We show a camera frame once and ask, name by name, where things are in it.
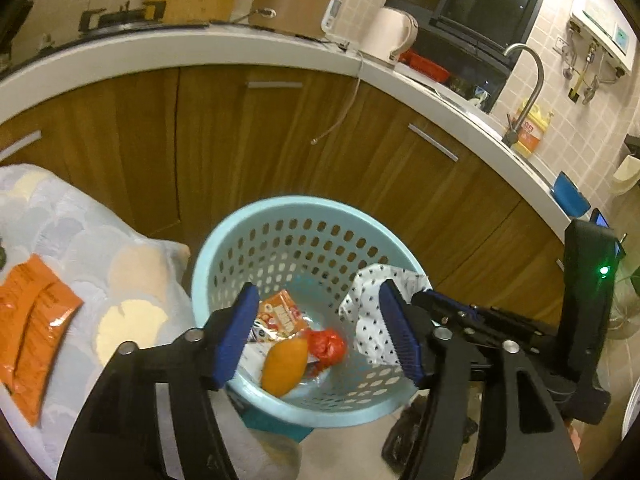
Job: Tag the red plastic tray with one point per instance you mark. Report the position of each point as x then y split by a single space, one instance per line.
424 66

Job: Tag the yellow detergent bottle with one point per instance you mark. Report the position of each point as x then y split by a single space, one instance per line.
532 130

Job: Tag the orange snack wrapper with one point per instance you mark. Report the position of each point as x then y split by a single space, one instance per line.
36 309

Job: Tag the wooden base cabinets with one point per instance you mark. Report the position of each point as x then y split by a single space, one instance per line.
175 151

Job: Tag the blue bowl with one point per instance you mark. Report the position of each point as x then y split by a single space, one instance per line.
568 196

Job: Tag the white dotted wrapper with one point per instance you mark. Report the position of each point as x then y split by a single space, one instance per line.
361 309

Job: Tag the black gas stove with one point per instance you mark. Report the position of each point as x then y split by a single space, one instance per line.
92 24

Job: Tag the orange white snack packet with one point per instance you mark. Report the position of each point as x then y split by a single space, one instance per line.
278 318

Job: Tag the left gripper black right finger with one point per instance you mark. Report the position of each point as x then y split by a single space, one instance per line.
490 397

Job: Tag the orange fruit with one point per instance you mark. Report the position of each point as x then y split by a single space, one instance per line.
284 366

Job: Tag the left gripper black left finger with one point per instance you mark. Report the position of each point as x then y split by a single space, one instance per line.
117 432

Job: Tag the dark window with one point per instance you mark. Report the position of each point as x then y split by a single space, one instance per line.
467 38

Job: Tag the white electric kettle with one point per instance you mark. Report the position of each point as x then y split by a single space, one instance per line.
391 33

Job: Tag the red plastic bag trash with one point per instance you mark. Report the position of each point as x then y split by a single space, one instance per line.
327 347

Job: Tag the light blue perforated trash basket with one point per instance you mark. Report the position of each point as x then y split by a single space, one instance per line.
313 248

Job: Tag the white water heater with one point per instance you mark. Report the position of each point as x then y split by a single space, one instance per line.
604 22

